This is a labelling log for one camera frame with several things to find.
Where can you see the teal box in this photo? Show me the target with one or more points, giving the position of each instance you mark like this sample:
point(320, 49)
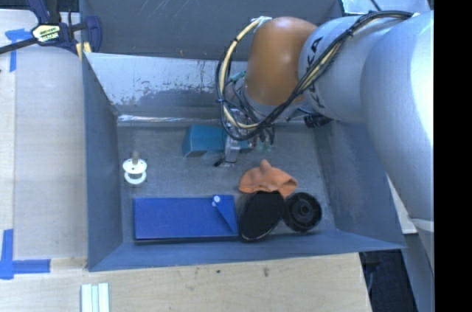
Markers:
point(203, 141)

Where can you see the orange cloth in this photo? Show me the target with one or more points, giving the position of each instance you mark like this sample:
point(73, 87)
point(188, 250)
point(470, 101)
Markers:
point(265, 179)

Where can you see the black oval disc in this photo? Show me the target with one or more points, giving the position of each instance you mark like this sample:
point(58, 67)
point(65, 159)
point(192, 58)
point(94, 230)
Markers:
point(260, 216)

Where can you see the blue flat box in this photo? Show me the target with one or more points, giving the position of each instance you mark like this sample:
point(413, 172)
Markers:
point(177, 218)

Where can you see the black round lid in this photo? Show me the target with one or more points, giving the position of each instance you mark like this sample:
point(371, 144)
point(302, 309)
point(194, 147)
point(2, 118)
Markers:
point(304, 211)

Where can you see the white pacifier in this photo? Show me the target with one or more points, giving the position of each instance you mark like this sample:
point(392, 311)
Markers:
point(134, 168)

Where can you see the grey metal bin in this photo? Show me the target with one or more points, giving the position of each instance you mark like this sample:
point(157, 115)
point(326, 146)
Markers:
point(155, 23)

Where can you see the pale wood board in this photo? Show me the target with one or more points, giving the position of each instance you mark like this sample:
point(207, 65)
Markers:
point(48, 155)

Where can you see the black cylinder on white bracket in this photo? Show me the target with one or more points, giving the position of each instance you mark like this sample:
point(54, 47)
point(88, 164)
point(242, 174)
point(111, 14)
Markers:
point(315, 120)

